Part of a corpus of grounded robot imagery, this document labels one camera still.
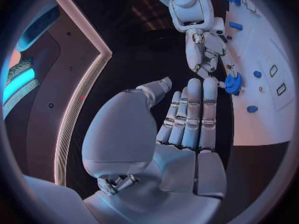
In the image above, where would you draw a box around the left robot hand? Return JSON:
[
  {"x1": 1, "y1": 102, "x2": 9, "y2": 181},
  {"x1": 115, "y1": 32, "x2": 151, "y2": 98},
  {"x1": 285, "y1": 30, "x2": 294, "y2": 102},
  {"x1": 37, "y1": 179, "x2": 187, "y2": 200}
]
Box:
[{"x1": 81, "y1": 76, "x2": 228, "y2": 224}]

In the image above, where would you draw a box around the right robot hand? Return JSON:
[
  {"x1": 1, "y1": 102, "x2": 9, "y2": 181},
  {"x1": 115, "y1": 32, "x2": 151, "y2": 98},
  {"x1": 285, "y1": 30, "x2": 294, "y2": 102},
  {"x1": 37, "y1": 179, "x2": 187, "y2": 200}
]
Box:
[{"x1": 185, "y1": 29, "x2": 238, "y2": 90}]

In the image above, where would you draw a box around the blue gear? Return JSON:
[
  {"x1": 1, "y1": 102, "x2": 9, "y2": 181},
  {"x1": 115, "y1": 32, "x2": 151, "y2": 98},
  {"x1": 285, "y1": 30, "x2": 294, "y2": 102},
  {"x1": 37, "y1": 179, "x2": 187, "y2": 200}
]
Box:
[{"x1": 223, "y1": 72, "x2": 244, "y2": 96}]

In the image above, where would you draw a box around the white task board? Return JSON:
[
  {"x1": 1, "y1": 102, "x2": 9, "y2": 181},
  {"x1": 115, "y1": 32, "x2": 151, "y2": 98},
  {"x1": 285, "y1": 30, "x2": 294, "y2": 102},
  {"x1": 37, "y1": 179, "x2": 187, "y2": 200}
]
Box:
[{"x1": 223, "y1": 0, "x2": 296, "y2": 146}]

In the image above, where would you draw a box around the blue cylinder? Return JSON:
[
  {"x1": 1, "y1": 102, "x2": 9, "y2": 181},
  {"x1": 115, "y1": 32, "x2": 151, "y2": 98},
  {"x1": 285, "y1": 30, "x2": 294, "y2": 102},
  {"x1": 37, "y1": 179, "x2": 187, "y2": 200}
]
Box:
[{"x1": 228, "y1": 21, "x2": 244, "y2": 31}]

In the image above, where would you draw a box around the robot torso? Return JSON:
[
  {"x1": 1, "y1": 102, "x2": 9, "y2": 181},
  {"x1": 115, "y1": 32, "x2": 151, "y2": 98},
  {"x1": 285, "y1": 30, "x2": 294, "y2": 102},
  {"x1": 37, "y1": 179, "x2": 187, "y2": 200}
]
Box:
[{"x1": 23, "y1": 0, "x2": 114, "y2": 188}]

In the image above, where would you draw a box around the glowing light bar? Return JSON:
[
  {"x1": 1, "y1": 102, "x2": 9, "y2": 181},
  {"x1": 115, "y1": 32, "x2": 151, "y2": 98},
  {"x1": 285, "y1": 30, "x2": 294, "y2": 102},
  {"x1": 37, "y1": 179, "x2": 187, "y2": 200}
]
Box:
[{"x1": 2, "y1": 68, "x2": 39, "y2": 106}]

